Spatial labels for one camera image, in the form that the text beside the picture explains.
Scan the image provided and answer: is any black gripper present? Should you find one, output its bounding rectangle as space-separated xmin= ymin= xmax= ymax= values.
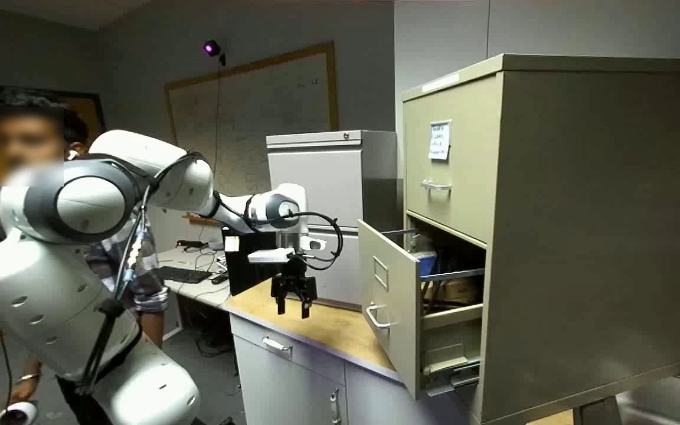
xmin=268 ymin=252 xmax=318 ymax=322

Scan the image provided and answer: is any beige cabinet drawer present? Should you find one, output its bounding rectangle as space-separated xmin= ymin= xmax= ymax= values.
xmin=402 ymin=73 xmax=506 ymax=249
xmin=357 ymin=217 xmax=487 ymax=402

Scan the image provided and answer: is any beige closed cabinet drawer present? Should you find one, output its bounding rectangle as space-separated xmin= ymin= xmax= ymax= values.
xmin=402 ymin=73 xmax=506 ymax=249

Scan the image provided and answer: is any white paper drawer label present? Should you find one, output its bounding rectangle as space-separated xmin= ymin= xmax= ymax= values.
xmin=424 ymin=118 xmax=452 ymax=165

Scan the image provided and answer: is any operator hand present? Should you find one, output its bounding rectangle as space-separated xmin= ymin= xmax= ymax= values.
xmin=7 ymin=368 xmax=45 ymax=406

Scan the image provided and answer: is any black computer tower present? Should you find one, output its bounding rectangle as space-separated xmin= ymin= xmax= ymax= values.
xmin=221 ymin=226 xmax=281 ymax=297

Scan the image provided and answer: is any grey cabinet with wooden top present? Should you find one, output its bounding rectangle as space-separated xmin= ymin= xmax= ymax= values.
xmin=227 ymin=276 xmax=477 ymax=425

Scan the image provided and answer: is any white side desk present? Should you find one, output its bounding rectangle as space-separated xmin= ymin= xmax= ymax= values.
xmin=151 ymin=244 xmax=233 ymax=313

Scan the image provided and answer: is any black keyboard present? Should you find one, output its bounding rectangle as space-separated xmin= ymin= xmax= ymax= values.
xmin=153 ymin=264 xmax=215 ymax=285

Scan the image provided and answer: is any grey metal filing cabinet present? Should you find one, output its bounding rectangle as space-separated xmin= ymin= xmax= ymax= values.
xmin=265 ymin=128 xmax=402 ymax=310

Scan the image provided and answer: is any wood framed whiteboard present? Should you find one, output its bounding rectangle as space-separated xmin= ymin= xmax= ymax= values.
xmin=162 ymin=41 xmax=343 ymax=228

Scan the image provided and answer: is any webcam with purple light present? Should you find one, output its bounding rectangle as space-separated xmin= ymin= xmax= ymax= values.
xmin=200 ymin=37 xmax=229 ymax=69

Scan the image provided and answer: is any white handheld controller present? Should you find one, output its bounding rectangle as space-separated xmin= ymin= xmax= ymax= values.
xmin=0 ymin=400 xmax=40 ymax=425

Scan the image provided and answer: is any beige metal filing cabinet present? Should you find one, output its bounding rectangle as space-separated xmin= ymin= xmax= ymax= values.
xmin=398 ymin=51 xmax=680 ymax=425

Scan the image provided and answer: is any man with dark hair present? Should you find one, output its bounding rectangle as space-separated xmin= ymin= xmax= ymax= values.
xmin=0 ymin=87 xmax=173 ymax=425

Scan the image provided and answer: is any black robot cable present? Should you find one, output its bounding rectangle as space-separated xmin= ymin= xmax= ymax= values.
xmin=294 ymin=208 xmax=344 ymax=273

